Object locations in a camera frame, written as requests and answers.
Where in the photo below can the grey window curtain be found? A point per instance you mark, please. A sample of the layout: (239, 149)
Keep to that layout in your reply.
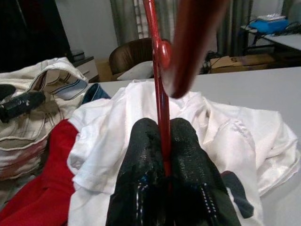
(122, 21)

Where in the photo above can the white desk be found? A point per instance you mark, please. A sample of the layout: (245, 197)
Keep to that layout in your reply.
(287, 41)

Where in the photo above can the white cushion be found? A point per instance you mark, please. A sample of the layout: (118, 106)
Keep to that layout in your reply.
(138, 70)

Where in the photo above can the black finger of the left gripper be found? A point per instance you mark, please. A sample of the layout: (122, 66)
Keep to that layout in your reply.
(5, 90)
(21, 104)

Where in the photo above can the black television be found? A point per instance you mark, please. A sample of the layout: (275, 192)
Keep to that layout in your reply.
(30, 30)

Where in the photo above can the blue device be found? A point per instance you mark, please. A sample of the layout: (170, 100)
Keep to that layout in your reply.
(270, 24)

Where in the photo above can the red garment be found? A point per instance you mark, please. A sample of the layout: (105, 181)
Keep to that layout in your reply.
(42, 183)

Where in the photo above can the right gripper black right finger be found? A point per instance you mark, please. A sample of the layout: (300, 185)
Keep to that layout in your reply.
(190, 169)

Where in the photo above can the cream striped garment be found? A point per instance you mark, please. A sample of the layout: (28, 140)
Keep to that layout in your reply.
(28, 141)

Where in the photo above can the blue garment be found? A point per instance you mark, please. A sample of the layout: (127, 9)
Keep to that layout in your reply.
(95, 94)

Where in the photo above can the flat cardboard box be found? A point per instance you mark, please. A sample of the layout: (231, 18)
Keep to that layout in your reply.
(235, 63)

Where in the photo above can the dark grey garment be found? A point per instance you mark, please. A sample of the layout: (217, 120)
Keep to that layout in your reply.
(237, 195)

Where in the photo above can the white drawer unit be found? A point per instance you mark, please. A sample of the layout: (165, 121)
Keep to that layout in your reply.
(90, 70)

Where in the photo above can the brown chair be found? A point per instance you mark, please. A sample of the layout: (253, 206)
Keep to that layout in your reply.
(131, 51)

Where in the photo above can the white shirt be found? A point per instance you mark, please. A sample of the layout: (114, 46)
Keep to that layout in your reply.
(235, 141)

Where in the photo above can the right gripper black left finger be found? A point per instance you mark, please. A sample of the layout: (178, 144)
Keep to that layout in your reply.
(138, 169)

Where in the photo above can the red plastic clothes hanger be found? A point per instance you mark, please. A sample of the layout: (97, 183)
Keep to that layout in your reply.
(162, 113)

